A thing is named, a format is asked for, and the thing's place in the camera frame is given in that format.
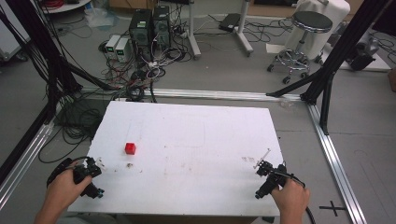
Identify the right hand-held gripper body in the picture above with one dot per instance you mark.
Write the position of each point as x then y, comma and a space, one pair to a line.
271, 183

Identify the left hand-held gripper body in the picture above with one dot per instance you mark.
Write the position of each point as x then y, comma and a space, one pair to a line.
88, 186

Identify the person's right hand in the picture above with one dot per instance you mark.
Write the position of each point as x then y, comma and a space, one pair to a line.
291, 199

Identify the person's left hand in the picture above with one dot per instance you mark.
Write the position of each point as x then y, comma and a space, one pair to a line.
63, 189

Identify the thin white stick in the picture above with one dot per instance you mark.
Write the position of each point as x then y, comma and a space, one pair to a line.
262, 158

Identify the red cube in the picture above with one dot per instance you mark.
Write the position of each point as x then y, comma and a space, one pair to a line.
130, 148

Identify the white power supply unit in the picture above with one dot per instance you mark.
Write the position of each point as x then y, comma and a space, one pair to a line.
122, 49
112, 44

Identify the white stand leg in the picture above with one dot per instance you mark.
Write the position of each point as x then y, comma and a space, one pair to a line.
193, 34
243, 31

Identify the large black computer tower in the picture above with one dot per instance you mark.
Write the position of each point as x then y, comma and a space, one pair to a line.
140, 34

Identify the clear plastic bag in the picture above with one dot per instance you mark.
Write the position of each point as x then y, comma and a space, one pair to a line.
99, 18

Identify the black machine on white board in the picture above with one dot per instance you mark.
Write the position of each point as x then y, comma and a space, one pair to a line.
362, 56

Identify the flat black box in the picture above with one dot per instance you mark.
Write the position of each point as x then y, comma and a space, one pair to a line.
229, 22

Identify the black round stool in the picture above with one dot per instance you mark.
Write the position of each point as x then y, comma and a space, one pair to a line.
311, 21

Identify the small black computer tower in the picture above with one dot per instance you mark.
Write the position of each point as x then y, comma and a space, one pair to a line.
162, 28

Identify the white round table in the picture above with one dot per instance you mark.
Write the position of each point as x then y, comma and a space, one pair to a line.
67, 5

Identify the dark monitor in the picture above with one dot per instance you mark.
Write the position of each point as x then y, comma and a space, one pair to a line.
386, 15

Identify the long aluminium floor rail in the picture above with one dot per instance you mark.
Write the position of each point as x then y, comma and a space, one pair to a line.
218, 94

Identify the black frame post with braces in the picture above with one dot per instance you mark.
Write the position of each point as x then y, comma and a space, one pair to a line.
342, 46

